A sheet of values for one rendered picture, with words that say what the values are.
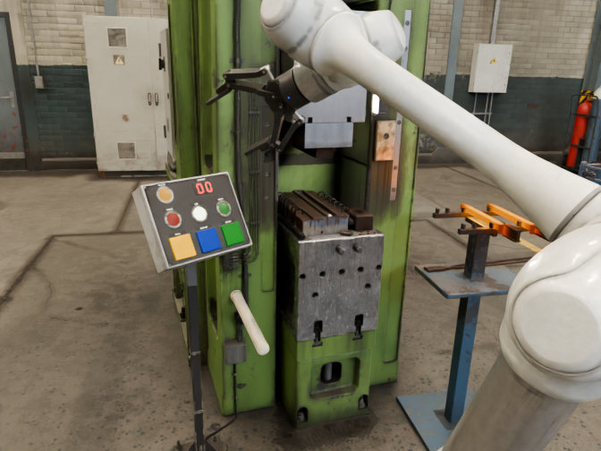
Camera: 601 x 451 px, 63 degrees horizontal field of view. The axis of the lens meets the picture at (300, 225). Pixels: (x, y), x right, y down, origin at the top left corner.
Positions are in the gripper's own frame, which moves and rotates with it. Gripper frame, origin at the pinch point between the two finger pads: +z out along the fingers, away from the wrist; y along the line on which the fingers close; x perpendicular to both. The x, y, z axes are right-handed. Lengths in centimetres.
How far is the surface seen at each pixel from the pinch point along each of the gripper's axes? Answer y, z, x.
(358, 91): -32, 6, -87
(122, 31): 69, 386, -466
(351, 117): -39, 12, -82
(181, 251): -29, 54, -11
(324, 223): -67, 37, -61
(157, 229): -19, 56, -11
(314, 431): -141, 80, -17
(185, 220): -24, 53, -20
